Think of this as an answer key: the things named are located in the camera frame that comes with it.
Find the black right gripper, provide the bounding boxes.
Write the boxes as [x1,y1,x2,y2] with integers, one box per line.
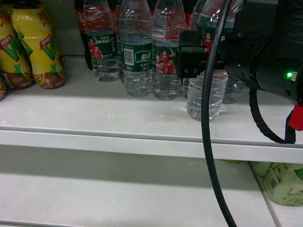
[177,30,268,82]

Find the clear water bottle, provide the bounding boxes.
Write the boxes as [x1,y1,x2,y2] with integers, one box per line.
[187,0,234,121]

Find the water bottle middle players label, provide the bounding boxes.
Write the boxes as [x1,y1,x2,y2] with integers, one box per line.
[152,0,186,101]

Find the water bottle behind right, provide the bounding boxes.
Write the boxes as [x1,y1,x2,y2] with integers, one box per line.
[223,77,245,104]

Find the water bottle barcode label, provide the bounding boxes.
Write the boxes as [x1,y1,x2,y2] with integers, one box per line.
[120,0,152,97]

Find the water bottle far left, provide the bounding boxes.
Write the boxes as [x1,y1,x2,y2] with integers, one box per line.
[83,0,118,82]

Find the white shelf board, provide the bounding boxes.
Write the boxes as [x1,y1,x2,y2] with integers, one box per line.
[0,57,303,163]

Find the cola bottle left behind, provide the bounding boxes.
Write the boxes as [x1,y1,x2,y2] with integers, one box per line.
[74,0,93,70]

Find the green grape juice bottle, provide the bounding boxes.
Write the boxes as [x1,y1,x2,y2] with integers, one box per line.
[250,161,303,207]

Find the yellow lemon tea bottle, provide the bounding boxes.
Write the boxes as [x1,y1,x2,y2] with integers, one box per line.
[11,3,66,89]
[0,8,35,90]

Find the yellow lemon tea bottle left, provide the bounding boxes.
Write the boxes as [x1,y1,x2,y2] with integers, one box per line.
[0,8,35,90]

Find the black cable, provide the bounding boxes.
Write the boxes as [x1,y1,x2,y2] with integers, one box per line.
[200,0,238,227]

